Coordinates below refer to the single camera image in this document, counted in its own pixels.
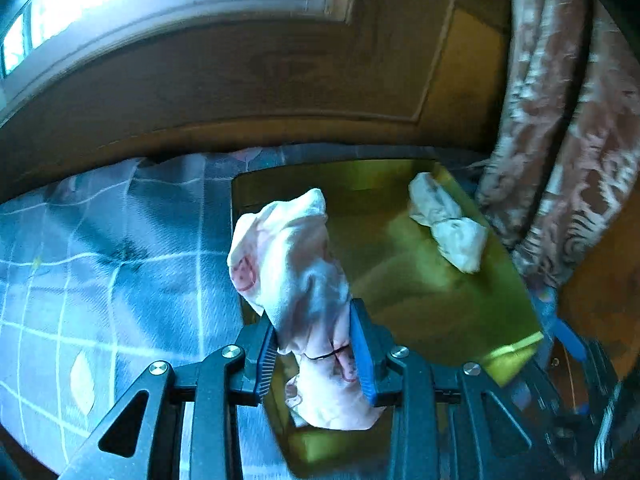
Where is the window with grey frame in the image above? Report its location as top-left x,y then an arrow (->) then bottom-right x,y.
1,0 -> 352,122

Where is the blue checked cloth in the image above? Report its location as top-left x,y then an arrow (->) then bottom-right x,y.
1,144 -> 477,474

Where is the brown floral curtain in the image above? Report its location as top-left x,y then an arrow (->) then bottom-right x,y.
476,0 -> 639,288

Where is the gold metal tray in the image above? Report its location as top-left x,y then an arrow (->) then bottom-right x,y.
230,158 -> 546,478

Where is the pink white sock bundle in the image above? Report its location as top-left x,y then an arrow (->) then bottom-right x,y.
227,188 -> 383,431

